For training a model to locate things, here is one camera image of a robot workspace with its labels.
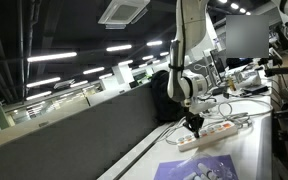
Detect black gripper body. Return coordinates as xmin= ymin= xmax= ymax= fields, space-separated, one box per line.
xmin=183 ymin=112 xmax=204 ymax=133

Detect white power strip orange switches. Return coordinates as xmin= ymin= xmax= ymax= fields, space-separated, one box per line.
xmin=176 ymin=121 xmax=238 ymax=152

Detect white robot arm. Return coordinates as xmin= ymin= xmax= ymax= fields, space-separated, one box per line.
xmin=167 ymin=0 xmax=209 ymax=138

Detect black backpack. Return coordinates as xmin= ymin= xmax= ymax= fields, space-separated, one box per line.
xmin=151 ymin=70 xmax=192 ymax=123

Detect clear plastic bag with markers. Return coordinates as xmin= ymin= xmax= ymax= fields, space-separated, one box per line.
xmin=167 ymin=154 xmax=235 ymax=180

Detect purple mat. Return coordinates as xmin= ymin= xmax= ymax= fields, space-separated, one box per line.
xmin=154 ymin=154 xmax=239 ymax=180

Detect silver cylindrical device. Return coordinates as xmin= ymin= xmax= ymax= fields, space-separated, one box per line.
xmin=235 ymin=71 xmax=261 ymax=88

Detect computer monitor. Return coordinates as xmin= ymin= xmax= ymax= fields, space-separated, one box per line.
xmin=210 ymin=49 xmax=226 ymax=81

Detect grey desk partition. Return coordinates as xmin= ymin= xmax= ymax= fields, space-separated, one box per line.
xmin=0 ymin=83 xmax=158 ymax=180

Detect ceiling air conditioner unit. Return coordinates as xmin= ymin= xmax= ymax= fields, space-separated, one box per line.
xmin=98 ymin=0 xmax=150 ymax=29

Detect white cable bundle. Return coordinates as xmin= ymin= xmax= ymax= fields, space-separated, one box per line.
xmin=155 ymin=97 xmax=274 ymax=146

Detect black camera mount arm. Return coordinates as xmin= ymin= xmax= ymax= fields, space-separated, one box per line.
xmin=257 ymin=55 xmax=288 ymax=77

